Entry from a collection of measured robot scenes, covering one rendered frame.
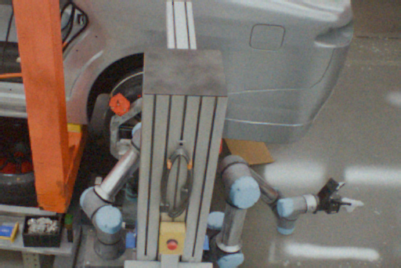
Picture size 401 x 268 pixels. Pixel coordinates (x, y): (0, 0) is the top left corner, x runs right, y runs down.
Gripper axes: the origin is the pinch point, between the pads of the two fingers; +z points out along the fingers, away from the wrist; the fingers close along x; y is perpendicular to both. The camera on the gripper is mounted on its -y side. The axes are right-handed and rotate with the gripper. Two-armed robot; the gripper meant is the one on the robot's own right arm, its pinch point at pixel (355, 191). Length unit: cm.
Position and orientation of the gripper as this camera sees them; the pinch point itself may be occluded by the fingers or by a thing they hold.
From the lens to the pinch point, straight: 269.9
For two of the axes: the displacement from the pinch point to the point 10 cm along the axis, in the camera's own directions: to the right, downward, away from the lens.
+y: -0.1, 8.3, 5.6
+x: 2.5, 5.5, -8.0
